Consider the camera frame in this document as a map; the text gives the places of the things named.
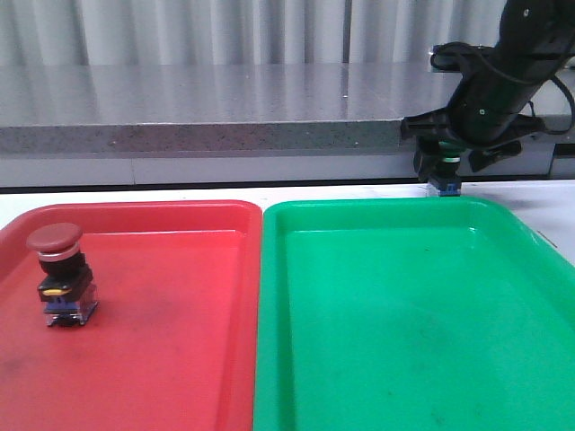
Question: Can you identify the red mushroom push button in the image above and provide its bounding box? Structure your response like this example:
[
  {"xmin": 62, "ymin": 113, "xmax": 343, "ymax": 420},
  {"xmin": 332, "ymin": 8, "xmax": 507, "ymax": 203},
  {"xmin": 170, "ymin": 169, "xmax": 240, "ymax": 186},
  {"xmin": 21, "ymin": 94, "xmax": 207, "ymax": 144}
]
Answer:
[{"xmin": 26, "ymin": 223, "xmax": 98, "ymax": 327}]

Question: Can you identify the green mushroom push button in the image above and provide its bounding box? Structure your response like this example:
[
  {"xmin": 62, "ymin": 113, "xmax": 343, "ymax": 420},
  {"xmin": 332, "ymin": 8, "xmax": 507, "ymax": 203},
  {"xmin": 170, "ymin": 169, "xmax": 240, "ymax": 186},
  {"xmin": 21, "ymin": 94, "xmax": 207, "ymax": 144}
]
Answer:
[{"xmin": 428, "ymin": 141, "xmax": 463, "ymax": 198}]

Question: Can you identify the red plastic tray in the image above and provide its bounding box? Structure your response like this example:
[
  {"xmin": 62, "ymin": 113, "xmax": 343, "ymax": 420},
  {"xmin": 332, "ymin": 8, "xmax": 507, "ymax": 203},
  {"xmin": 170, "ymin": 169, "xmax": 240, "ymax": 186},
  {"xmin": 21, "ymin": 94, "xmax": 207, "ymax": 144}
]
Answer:
[{"xmin": 1, "ymin": 200, "xmax": 261, "ymax": 430}]

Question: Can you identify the green plastic tray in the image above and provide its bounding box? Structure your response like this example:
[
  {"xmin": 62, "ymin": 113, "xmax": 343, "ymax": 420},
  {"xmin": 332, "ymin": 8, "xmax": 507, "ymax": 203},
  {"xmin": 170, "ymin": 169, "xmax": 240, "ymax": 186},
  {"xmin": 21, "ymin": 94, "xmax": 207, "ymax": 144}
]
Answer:
[{"xmin": 253, "ymin": 198, "xmax": 574, "ymax": 430}]

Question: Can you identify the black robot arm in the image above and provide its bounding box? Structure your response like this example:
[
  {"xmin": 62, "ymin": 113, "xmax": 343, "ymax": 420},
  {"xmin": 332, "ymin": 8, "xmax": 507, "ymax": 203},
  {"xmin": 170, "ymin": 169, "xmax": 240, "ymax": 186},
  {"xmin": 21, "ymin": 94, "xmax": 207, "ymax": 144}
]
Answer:
[{"xmin": 401, "ymin": 1, "xmax": 574, "ymax": 184}]

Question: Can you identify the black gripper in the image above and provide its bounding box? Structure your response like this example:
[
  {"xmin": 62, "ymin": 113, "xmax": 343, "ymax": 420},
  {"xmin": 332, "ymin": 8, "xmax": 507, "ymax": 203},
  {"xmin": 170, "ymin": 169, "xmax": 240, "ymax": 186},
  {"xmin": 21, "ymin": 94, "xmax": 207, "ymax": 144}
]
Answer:
[{"xmin": 400, "ymin": 66, "xmax": 544, "ymax": 181}]

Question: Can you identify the grey stone platform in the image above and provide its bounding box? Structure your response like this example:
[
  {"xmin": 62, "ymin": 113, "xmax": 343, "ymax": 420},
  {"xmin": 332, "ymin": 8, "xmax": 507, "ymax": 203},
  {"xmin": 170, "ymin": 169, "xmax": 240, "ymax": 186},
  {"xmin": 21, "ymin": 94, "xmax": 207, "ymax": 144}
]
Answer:
[{"xmin": 1, "ymin": 62, "xmax": 460, "ymax": 158}]

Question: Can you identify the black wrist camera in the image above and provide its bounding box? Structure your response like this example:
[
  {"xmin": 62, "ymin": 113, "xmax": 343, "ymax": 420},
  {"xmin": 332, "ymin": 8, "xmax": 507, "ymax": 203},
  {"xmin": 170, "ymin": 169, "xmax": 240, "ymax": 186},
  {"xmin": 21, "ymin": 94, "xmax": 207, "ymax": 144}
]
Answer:
[{"xmin": 429, "ymin": 41, "xmax": 493, "ymax": 73}]

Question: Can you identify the black cable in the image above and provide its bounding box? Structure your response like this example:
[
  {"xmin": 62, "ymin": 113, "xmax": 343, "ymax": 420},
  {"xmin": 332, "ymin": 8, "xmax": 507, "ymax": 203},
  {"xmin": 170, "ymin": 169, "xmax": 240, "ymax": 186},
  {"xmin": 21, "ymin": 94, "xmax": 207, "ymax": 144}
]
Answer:
[{"xmin": 527, "ymin": 74, "xmax": 575, "ymax": 136}]

